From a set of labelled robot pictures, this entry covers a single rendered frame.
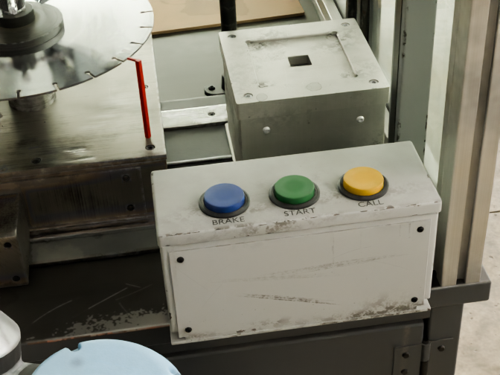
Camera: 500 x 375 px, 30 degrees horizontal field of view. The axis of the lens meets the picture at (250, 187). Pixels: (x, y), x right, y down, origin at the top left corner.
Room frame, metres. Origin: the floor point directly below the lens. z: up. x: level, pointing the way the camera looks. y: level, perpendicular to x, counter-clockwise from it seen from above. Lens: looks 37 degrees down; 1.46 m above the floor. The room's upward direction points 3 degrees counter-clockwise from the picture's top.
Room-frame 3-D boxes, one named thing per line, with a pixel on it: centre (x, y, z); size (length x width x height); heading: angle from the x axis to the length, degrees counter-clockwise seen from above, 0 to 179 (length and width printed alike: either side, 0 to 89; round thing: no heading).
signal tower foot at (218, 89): (1.20, 0.02, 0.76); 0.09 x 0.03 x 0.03; 96
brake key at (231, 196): (0.73, 0.03, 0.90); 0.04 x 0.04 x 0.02
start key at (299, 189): (0.74, -0.04, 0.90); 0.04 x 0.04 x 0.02
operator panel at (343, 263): (0.75, -0.04, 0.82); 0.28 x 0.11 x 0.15; 96
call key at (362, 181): (0.75, -0.11, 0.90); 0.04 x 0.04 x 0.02
